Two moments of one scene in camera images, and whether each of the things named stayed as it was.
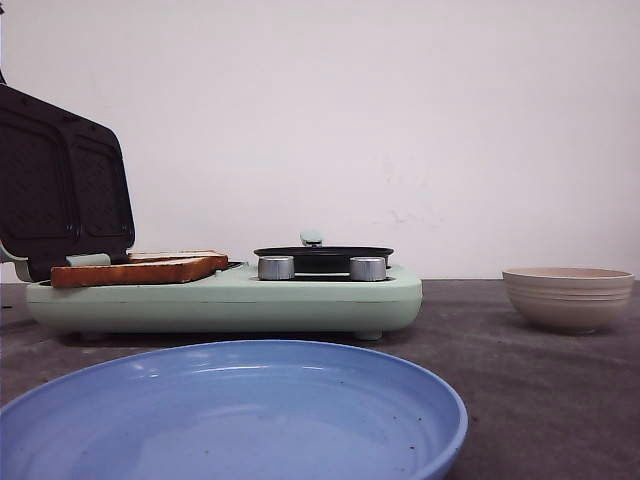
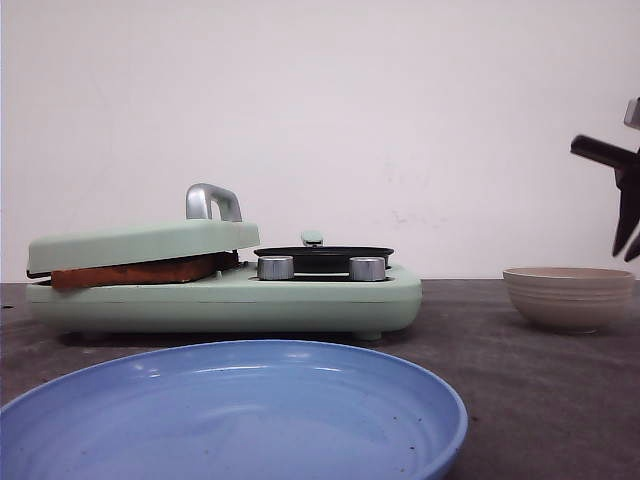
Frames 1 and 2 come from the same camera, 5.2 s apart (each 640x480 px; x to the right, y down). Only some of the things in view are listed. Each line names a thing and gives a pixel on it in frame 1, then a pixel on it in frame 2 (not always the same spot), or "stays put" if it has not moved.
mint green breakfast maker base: [237, 302] stays put
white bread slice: [138, 272] stays put
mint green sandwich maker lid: [63, 195] to [213, 224]
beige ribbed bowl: [570, 300] stays put
